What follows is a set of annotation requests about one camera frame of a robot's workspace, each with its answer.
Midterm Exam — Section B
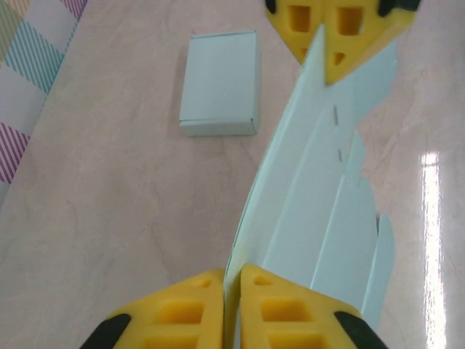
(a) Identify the light blue paper box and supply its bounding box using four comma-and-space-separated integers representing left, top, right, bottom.
178, 29, 263, 137
222, 23, 400, 349

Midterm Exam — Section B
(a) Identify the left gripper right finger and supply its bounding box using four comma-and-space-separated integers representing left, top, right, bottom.
238, 263, 382, 349

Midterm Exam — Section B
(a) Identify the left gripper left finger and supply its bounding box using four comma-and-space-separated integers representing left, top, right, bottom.
81, 268, 225, 349

